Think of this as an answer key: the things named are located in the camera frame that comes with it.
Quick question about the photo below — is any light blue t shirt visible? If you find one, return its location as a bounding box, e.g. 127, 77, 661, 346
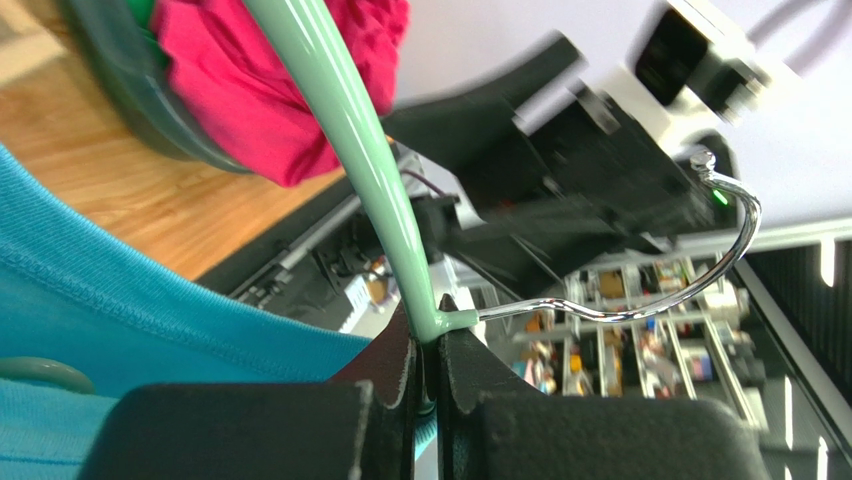
1, 151, 407, 479

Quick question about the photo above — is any clear blue plastic tub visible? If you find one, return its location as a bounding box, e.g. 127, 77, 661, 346
56, 0, 249, 174

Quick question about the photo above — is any magenta t shirt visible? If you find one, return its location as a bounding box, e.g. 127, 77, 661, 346
149, 0, 410, 187

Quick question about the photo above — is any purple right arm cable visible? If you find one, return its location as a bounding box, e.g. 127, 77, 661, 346
745, 0, 852, 75

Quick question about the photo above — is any sage green hanger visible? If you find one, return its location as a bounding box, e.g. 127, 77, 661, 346
1, 1, 762, 394

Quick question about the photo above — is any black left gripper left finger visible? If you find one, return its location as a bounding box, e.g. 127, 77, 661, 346
79, 308, 420, 479

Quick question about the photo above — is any green t shirt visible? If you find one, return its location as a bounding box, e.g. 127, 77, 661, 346
126, 0, 170, 69

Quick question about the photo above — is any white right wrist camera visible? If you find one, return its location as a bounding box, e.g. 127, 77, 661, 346
593, 1, 801, 156

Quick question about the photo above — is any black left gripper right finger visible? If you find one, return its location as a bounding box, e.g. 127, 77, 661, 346
437, 328, 769, 479

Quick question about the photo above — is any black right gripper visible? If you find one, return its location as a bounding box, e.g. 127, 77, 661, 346
381, 33, 715, 293

